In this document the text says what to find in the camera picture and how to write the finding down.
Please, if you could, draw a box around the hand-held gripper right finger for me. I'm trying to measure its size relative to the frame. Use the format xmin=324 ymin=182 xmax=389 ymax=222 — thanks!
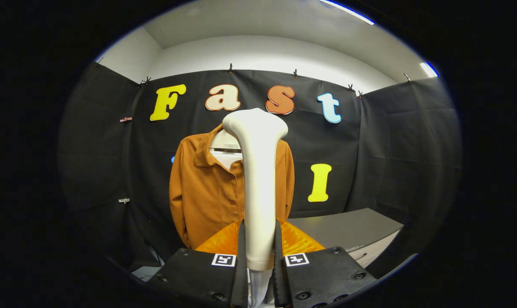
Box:
xmin=273 ymin=218 xmax=378 ymax=308

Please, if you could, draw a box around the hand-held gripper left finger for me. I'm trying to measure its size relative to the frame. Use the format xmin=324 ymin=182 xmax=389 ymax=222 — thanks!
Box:
xmin=146 ymin=218 xmax=249 ymax=308

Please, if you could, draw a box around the white garment steamer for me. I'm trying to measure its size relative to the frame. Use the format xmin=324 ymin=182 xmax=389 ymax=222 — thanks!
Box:
xmin=222 ymin=108 xmax=289 ymax=308

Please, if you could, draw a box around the orange button shirt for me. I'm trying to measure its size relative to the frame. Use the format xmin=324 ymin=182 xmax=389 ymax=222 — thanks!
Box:
xmin=169 ymin=123 xmax=295 ymax=250

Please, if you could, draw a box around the white mannequin torso stand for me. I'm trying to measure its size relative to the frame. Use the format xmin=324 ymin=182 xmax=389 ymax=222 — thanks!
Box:
xmin=209 ymin=128 xmax=244 ymax=169

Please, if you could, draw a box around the black backdrop cloth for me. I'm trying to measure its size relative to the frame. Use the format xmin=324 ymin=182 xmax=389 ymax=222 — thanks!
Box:
xmin=57 ymin=62 xmax=463 ymax=274

